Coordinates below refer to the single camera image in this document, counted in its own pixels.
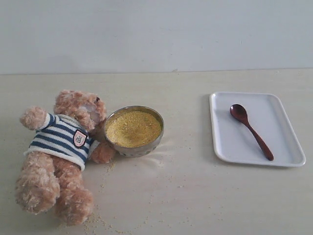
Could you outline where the white rectangular plastic tray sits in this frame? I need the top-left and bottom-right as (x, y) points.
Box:
(209, 92), (306, 167)

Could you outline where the beige teddy bear striped sweater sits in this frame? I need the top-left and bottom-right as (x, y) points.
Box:
(15, 90), (115, 226)

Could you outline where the steel bowl of yellow grain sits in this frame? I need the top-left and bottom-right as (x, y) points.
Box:
(104, 106), (164, 158)

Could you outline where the dark red wooden spoon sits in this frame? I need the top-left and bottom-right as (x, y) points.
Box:
(229, 104), (274, 161)

